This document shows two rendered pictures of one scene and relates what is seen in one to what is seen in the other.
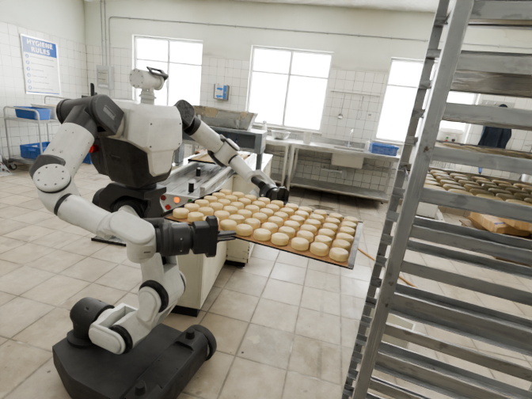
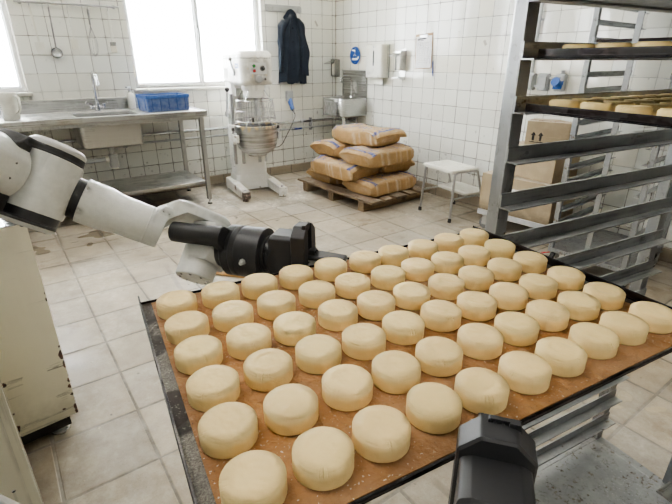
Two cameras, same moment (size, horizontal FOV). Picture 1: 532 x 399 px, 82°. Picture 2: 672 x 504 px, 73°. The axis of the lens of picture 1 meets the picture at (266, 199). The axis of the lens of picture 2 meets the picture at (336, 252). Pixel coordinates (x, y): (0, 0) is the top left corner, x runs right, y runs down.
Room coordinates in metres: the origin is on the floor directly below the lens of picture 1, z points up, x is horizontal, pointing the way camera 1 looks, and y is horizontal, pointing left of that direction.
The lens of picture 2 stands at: (0.72, 0.41, 1.31)
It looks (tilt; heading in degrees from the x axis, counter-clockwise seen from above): 23 degrees down; 313
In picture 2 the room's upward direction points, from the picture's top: straight up
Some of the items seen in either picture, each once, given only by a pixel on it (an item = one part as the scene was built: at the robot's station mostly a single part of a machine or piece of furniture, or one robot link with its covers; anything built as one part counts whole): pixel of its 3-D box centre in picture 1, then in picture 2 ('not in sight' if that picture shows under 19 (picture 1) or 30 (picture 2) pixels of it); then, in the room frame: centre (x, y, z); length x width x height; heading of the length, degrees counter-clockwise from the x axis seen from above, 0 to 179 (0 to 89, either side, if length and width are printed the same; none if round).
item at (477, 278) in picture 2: (313, 224); (475, 277); (0.98, -0.17, 1.01); 0.05 x 0.05 x 0.02
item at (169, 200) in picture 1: (177, 206); not in sight; (1.67, 0.50, 0.77); 0.24 x 0.04 x 0.14; 85
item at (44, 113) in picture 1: (32, 112); not in sight; (4.63, 3.61, 0.87); 0.40 x 0.30 x 0.16; 83
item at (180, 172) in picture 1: (205, 159); not in sight; (2.66, 0.57, 0.87); 2.01 x 0.03 x 0.07; 175
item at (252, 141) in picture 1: (219, 147); not in sight; (2.54, 0.43, 1.01); 0.72 x 0.33 x 0.34; 85
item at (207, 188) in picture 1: (237, 163); not in sight; (2.64, 0.28, 0.87); 2.01 x 0.03 x 0.07; 175
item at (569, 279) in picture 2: (344, 238); (565, 278); (0.88, -0.26, 1.01); 0.05 x 0.05 x 0.02
